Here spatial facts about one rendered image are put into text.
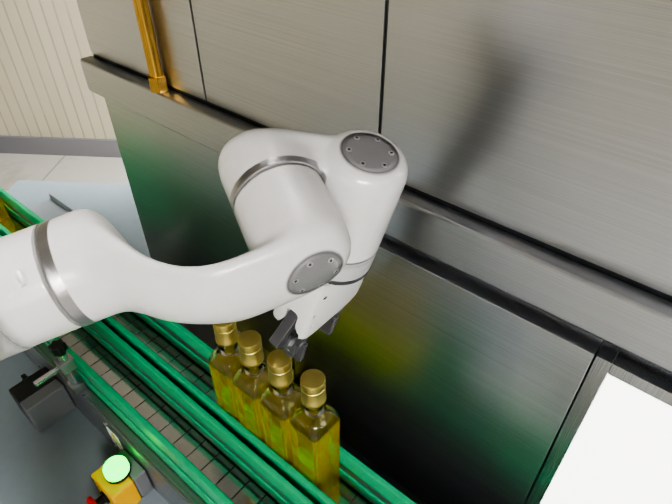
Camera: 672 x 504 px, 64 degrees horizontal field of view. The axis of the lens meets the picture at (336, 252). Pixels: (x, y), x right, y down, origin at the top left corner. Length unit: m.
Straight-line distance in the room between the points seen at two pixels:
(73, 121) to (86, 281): 3.39
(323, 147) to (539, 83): 0.20
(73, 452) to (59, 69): 2.72
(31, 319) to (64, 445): 0.86
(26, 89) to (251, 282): 3.50
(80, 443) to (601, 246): 1.04
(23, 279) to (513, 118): 0.43
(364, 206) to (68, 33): 3.17
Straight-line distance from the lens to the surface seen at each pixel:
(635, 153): 0.52
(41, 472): 1.26
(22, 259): 0.43
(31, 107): 3.87
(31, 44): 3.67
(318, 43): 0.66
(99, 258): 0.41
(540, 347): 0.63
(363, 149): 0.45
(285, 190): 0.39
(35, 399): 1.26
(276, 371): 0.75
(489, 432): 0.78
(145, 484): 1.13
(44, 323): 0.44
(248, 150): 0.43
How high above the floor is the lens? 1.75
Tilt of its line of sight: 40 degrees down
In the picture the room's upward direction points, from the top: straight up
